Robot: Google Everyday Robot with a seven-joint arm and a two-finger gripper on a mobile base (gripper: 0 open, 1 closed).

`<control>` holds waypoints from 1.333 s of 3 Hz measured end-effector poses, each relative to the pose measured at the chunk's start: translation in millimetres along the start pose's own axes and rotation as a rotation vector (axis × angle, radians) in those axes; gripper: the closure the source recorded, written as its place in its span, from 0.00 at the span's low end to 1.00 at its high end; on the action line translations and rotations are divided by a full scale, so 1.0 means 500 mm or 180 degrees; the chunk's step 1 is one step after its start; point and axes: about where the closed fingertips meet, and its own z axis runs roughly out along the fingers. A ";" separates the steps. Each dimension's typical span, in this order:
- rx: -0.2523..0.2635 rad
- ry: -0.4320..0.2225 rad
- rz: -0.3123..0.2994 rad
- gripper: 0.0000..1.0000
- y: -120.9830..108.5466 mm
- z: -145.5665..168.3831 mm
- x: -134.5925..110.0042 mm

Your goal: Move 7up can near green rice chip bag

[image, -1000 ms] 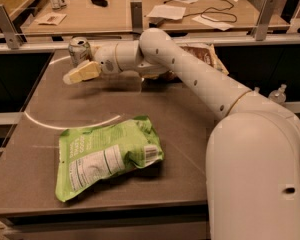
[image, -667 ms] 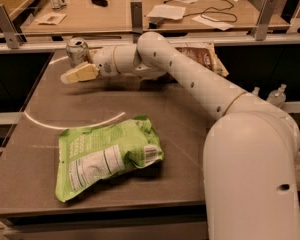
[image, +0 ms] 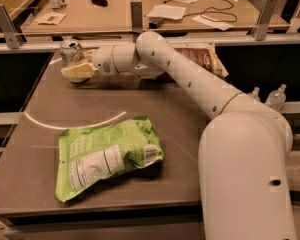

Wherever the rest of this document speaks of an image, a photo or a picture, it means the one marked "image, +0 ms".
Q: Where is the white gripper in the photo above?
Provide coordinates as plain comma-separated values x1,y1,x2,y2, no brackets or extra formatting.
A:
61,46,115,79

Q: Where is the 7up soda can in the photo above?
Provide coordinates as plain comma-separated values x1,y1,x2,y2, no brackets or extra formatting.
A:
60,39,89,84

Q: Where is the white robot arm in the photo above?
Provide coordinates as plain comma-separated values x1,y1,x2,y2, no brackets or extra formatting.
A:
62,31,297,240

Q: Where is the green rice chip bag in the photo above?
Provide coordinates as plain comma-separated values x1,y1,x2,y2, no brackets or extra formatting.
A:
55,116,164,202

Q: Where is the brown and yellow chip bag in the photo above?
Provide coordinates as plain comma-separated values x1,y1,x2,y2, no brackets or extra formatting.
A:
173,43,228,78

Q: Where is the small paper packet left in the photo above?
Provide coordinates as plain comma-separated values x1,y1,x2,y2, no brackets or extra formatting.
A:
36,12,66,25

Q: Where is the black computer mouse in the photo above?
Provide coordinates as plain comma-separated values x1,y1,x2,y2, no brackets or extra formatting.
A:
91,0,108,7

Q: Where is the white paper sheet centre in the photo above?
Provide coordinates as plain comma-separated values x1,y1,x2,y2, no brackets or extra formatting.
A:
147,4,186,20

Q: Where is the white paper sheet right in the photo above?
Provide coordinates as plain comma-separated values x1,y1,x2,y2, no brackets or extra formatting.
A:
193,16,233,31

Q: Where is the clear sanitizer bottle left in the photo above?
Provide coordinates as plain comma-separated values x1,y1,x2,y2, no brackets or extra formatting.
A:
249,87,260,100

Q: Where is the clear sanitizer bottle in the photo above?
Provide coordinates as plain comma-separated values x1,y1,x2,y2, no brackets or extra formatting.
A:
265,84,287,111
249,87,260,100

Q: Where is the clear sanitizer bottle right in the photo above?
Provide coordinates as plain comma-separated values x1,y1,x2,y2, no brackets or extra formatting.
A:
265,84,287,111

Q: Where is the middle metal bracket post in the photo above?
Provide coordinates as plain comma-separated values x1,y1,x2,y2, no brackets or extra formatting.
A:
130,0,143,34

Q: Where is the metal bracket post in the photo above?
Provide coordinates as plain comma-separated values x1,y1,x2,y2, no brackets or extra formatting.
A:
251,0,278,41
130,0,143,34
0,4,23,49

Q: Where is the left metal bracket post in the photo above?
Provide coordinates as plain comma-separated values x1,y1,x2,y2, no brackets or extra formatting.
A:
0,4,23,49

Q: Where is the black cable on desk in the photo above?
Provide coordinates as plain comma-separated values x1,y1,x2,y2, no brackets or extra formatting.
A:
163,0,238,24

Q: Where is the right metal bracket post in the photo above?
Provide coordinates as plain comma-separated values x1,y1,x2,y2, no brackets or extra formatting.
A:
251,0,278,41

